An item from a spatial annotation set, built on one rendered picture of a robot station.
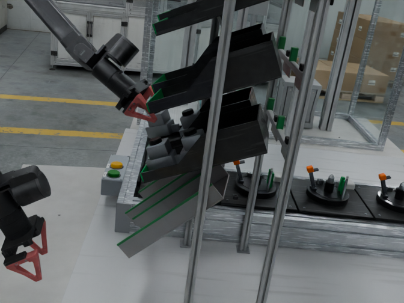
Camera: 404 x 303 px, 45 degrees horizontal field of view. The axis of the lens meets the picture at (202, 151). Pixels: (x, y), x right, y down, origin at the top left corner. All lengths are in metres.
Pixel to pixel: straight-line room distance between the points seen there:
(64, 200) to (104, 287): 0.47
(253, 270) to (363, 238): 0.38
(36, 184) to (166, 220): 0.29
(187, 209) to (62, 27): 0.59
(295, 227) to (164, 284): 0.46
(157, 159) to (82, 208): 0.59
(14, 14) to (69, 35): 8.38
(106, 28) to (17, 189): 5.79
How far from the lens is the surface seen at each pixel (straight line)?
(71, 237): 1.48
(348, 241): 1.59
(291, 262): 1.49
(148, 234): 1.13
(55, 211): 1.61
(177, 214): 1.08
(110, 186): 1.60
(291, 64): 1.09
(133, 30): 6.76
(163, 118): 1.22
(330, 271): 1.50
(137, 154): 1.81
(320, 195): 1.64
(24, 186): 1.03
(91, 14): 6.72
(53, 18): 1.37
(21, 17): 9.68
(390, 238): 1.63
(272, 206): 1.53
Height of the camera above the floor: 1.66
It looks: 22 degrees down
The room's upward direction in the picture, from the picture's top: 8 degrees clockwise
